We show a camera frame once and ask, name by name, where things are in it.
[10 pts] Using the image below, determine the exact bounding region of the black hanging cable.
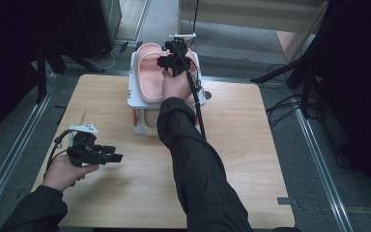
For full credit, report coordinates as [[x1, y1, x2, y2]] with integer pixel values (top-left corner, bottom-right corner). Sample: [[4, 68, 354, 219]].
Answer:
[[191, 0, 201, 35]]

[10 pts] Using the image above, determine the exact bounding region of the black tripod stand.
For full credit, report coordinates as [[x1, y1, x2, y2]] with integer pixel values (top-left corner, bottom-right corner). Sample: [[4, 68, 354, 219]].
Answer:
[[250, 0, 339, 120]]

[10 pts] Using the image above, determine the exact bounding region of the dark cabinet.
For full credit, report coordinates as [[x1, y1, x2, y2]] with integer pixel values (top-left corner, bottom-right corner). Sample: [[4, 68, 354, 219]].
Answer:
[[76, 0, 124, 61]]

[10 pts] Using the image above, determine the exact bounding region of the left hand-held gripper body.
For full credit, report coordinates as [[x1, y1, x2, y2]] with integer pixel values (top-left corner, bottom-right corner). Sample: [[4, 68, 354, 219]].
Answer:
[[67, 123, 107, 168]]

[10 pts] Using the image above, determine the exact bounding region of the beige wooden partition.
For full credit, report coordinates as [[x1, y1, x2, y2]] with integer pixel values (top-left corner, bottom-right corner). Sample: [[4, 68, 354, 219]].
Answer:
[[176, 0, 330, 63]]

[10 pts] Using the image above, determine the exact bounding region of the white floor cable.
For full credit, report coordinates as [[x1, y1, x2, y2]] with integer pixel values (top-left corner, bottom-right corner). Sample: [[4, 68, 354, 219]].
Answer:
[[89, 43, 120, 71]]

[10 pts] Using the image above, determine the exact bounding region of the metal floor rail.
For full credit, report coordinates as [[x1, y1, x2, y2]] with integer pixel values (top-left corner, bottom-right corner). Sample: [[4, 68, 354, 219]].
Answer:
[[293, 107, 356, 232], [0, 72, 60, 220]]

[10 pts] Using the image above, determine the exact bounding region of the person's left hand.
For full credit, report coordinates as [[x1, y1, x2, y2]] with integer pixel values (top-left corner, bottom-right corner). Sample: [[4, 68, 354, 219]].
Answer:
[[42, 154, 100, 192]]

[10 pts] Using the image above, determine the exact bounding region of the person's right hand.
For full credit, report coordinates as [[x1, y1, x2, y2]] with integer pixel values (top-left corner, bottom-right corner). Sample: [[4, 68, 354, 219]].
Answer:
[[161, 69, 193, 102]]

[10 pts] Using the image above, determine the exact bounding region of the black metal stand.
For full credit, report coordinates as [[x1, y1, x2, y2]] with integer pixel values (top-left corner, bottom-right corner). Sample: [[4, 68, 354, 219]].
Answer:
[[34, 40, 106, 104]]

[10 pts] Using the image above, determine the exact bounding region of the cream perforated clog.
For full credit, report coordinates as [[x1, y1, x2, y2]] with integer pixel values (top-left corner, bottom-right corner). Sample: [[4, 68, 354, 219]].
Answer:
[[142, 108, 160, 131]]

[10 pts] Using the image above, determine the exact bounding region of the right hand-held gripper cable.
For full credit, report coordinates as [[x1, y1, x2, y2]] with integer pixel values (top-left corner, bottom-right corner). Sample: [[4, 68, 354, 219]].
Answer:
[[173, 41, 208, 141]]

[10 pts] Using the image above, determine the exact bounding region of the white two-tier shoe rack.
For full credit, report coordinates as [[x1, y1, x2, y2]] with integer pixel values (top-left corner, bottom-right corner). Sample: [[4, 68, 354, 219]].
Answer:
[[128, 50, 207, 136]]

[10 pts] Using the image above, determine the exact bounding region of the grey tape strip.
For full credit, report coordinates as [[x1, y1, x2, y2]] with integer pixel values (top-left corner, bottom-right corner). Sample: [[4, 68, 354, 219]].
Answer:
[[276, 196, 300, 208]]

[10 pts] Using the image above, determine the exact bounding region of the black floor cable bundle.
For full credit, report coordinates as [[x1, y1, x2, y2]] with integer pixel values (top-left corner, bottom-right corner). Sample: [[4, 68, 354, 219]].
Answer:
[[265, 62, 324, 129]]

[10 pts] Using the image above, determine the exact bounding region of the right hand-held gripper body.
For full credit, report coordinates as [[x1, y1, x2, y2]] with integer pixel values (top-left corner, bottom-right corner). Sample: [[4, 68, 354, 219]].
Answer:
[[164, 32, 197, 78]]

